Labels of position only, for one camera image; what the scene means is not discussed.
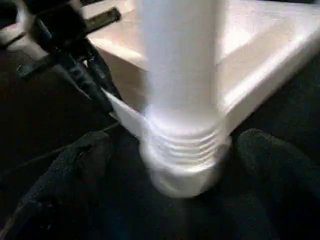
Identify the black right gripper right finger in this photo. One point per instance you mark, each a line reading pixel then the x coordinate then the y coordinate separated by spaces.
pixel 280 187

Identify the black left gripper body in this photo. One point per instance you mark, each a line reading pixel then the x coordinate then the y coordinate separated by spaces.
pixel 60 27

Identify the white plastic table top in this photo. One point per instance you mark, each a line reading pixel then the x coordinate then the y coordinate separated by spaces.
pixel 250 62

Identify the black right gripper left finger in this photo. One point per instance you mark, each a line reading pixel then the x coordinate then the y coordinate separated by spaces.
pixel 57 187

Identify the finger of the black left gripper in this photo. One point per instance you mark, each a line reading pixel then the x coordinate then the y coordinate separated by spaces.
pixel 105 72
pixel 85 85

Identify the black work mat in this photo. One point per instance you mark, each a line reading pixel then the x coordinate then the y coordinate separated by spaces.
pixel 50 105

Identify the white plastic table leg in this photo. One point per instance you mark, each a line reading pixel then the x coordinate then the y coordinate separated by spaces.
pixel 180 75

